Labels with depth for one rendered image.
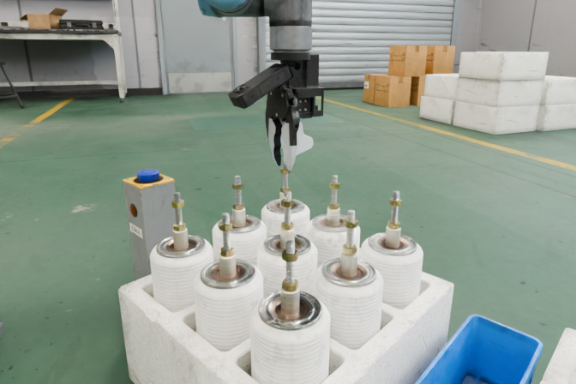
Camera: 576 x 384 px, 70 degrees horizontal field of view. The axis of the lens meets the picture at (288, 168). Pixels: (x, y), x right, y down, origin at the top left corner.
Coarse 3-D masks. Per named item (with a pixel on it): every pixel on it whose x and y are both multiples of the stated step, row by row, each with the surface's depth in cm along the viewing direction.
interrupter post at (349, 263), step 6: (342, 252) 56; (342, 258) 56; (348, 258) 55; (354, 258) 55; (342, 264) 56; (348, 264) 55; (354, 264) 55; (342, 270) 56; (348, 270) 55; (354, 270) 56; (348, 276) 56
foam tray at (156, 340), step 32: (128, 288) 66; (448, 288) 66; (128, 320) 65; (160, 320) 58; (192, 320) 60; (384, 320) 60; (416, 320) 58; (448, 320) 68; (128, 352) 68; (160, 352) 59; (192, 352) 52; (224, 352) 52; (352, 352) 52; (384, 352) 52; (416, 352) 60
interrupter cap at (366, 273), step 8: (328, 264) 58; (336, 264) 58; (360, 264) 58; (368, 264) 58; (328, 272) 56; (336, 272) 57; (360, 272) 57; (368, 272) 56; (328, 280) 54; (336, 280) 54; (344, 280) 54; (352, 280) 54; (360, 280) 54; (368, 280) 54
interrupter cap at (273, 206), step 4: (276, 200) 83; (296, 200) 83; (268, 204) 81; (272, 204) 81; (276, 204) 81; (296, 204) 81; (300, 204) 81; (268, 208) 79; (272, 208) 79; (276, 208) 79; (280, 208) 80; (292, 208) 79; (296, 208) 79; (300, 208) 78; (272, 212) 78; (276, 212) 77; (280, 212) 77; (284, 212) 77; (292, 212) 77; (296, 212) 77
